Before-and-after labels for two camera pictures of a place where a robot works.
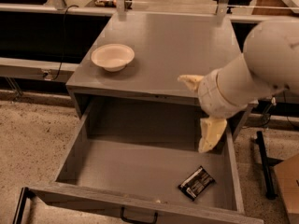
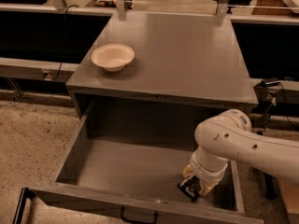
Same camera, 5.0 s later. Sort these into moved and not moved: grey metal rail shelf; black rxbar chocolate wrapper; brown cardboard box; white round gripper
Moved: white round gripper
Not moved: black rxbar chocolate wrapper; grey metal rail shelf; brown cardboard box
